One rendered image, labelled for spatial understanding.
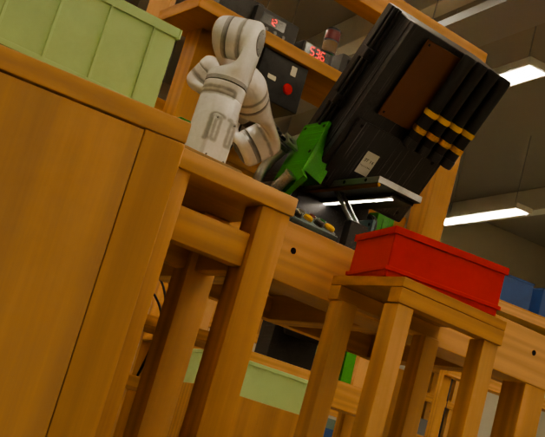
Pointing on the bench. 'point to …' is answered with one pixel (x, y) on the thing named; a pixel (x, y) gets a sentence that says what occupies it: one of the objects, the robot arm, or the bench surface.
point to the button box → (313, 226)
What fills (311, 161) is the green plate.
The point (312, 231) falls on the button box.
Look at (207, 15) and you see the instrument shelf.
